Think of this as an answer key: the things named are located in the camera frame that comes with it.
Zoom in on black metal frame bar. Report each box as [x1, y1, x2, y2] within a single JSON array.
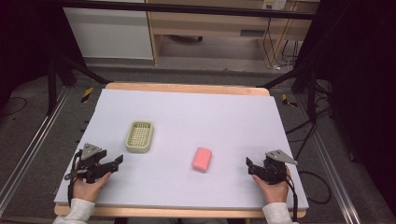
[[58, 0, 316, 21]]

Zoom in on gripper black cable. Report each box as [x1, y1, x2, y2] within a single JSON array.
[[281, 170, 300, 223], [66, 149, 83, 208]]

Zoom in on metal floor rail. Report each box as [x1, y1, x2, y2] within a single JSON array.
[[0, 86, 73, 216], [295, 92, 365, 224]]

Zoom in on wooden desk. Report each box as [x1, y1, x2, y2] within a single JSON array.
[[145, 0, 321, 69]]

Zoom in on hanging desk cables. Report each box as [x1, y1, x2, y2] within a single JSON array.
[[262, 17, 301, 71]]

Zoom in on white cabinet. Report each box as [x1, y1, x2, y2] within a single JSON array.
[[63, 7, 154, 61]]

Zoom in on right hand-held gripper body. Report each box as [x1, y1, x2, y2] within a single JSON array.
[[262, 148, 299, 186]]

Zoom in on pink soap bar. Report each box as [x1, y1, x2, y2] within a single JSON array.
[[191, 147, 213, 174]]

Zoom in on black floor cable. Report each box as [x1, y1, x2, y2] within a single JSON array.
[[298, 170, 332, 205], [285, 78, 333, 161]]

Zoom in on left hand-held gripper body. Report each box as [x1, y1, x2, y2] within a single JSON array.
[[64, 143, 108, 185]]

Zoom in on person's right hand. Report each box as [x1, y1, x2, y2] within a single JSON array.
[[251, 167, 291, 205]]

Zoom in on black metal stand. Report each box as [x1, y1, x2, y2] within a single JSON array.
[[46, 52, 110, 117], [256, 62, 321, 124]]

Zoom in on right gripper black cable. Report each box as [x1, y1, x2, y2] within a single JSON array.
[[281, 170, 300, 223]]

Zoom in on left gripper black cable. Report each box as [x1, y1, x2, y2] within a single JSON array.
[[66, 149, 83, 208]]

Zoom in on white foam board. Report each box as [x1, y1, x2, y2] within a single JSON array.
[[53, 88, 310, 211]]

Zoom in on white power strip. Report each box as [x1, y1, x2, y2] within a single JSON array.
[[262, 0, 287, 11]]

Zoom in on person's left hand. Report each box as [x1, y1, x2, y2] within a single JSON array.
[[72, 162, 113, 203]]

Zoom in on beige plastic soap dish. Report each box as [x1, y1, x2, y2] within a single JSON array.
[[124, 120, 155, 154]]

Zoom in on yellow black floor tape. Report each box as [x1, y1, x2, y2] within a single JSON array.
[[281, 93, 298, 108], [80, 86, 94, 104]]

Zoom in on wooden table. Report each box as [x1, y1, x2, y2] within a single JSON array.
[[53, 81, 308, 219]]

